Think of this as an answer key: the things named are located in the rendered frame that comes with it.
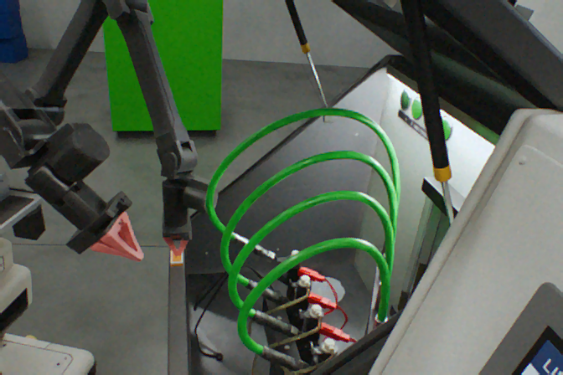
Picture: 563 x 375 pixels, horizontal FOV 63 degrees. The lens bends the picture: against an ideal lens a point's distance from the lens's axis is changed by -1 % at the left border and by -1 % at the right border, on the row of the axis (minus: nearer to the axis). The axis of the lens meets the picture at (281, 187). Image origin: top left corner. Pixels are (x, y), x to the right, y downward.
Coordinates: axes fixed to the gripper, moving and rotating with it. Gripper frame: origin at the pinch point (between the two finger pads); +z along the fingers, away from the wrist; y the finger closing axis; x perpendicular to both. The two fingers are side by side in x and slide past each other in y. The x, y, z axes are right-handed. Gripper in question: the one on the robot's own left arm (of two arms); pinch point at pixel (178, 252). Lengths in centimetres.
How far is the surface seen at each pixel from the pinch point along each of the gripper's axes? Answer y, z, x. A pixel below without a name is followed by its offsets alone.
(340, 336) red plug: -42, -9, -27
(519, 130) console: -60, -53, -34
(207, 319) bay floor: -8.5, 14.8, -6.4
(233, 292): -38.9, -18.6, -8.7
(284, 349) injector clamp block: -34.2, 0.6, -19.5
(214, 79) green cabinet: 308, 35, -35
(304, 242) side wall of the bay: 9.1, 6.0, -35.4
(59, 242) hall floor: 152, 93, 69
